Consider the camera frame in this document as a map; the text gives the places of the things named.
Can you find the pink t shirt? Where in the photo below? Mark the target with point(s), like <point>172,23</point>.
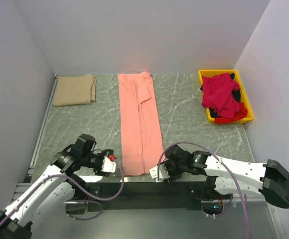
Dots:
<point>141,137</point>

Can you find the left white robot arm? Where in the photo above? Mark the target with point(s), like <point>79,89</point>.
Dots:
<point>57,184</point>

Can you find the brown cardboard sheet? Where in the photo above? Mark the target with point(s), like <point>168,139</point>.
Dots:
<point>79,90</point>

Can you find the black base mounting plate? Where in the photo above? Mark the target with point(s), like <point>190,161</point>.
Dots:
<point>146,195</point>

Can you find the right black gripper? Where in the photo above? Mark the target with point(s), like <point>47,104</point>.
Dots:
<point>172,177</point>

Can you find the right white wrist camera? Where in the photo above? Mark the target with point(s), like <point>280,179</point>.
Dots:
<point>159,174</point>

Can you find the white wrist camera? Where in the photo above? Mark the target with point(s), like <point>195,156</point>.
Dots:
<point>159,174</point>
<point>109,165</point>

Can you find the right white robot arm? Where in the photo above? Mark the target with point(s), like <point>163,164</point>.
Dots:
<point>226,176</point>

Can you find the red t shirt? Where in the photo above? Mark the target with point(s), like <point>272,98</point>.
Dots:
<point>221,94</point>

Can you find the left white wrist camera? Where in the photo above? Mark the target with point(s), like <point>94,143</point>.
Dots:
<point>109,165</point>

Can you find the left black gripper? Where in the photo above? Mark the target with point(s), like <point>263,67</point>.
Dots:
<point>105,152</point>

